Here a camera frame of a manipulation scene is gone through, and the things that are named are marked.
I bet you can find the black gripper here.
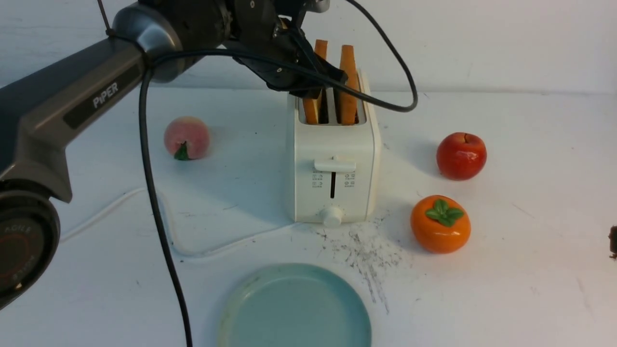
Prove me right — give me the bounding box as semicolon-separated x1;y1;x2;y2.
223;0;348;99

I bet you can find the toast slice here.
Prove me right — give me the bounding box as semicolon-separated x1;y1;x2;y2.
338;45;359;125
303;40;328;125

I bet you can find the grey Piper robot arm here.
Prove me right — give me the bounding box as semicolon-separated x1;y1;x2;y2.
1;0;346;307

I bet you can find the white two-slot toaster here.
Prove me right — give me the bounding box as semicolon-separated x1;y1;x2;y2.
282;89;383;228

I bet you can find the pink peach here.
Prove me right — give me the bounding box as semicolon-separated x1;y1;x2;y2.
163;116;210;161

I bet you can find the red apple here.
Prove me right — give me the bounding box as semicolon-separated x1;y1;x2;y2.
436;132;487;181

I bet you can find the orange persimmon with green leaf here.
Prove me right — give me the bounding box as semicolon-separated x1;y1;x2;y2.
410;195;471;254

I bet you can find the light blue round plate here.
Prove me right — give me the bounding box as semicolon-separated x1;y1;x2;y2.
216;263;373;347

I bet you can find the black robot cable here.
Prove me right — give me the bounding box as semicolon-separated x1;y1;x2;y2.
96;0;418;347

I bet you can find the white toaster power cord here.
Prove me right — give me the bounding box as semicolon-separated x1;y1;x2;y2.
60;187;303;259

